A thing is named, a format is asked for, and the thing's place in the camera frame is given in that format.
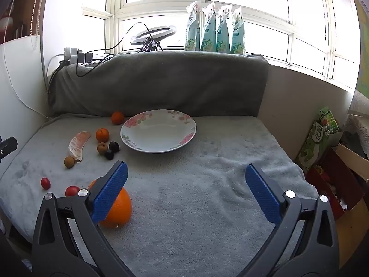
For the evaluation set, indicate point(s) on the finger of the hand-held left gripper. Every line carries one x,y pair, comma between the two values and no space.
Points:
7,147

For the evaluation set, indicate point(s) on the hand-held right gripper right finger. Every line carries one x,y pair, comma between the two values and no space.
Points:
262,193

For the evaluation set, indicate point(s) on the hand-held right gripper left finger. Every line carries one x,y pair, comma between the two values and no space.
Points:
111,193

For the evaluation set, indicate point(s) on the large orange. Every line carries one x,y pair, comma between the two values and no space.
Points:
121,207

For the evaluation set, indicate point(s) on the dark purple grape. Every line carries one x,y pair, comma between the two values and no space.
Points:
114,146
109,154

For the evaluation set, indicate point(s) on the red cherry tomato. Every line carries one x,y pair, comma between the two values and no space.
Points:
45,183
72,191

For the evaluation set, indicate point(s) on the brown longan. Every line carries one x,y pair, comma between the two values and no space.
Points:
101,148
69,162

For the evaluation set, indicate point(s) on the peeled pomelo segment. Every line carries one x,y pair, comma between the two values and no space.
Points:
75,147

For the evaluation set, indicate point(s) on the small tangerine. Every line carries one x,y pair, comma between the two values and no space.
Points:
102,135
117,118

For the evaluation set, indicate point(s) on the white floral plate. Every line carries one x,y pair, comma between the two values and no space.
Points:
158,132

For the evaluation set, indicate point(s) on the cardboard box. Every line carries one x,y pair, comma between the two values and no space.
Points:
348,213

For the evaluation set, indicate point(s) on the white power strip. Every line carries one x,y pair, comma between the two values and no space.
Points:
70,54

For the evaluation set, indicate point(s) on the black charger plugs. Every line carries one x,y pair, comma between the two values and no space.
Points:
85,56

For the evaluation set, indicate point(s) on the dark grey fleece blanket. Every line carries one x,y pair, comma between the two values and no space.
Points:
161,83

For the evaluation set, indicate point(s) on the white patterned paper pack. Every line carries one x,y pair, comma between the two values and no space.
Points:
359,112

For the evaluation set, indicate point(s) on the wall map poster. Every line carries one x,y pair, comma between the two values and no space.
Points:
362,49

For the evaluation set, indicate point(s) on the white window frame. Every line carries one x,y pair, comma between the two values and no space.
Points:
201,8

